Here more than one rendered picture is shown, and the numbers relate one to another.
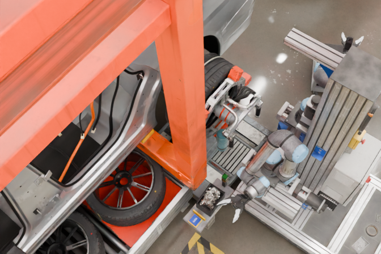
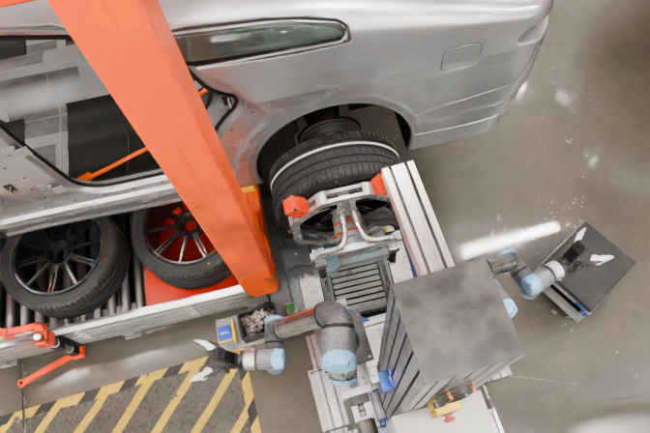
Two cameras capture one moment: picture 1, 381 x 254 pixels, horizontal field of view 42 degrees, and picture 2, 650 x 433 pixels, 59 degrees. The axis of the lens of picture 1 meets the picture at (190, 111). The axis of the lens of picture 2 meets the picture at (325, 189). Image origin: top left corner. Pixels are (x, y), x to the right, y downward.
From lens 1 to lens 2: 1.47 m
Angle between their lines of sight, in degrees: 18
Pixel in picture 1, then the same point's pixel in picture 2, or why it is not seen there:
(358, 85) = (427, 334)
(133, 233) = (162, 293)
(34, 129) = not seen: outside the picture
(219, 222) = not seen: hidden behind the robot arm
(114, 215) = (143, 257)
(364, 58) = (483, 296)
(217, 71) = (358, 164)
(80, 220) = (106, 235)
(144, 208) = (181, 274)
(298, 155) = (329, 361)
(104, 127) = not seen: hidden behind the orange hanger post
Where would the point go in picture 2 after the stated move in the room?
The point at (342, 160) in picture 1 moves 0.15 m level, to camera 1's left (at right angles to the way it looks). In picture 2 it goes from (411, 418) to (374, 392)
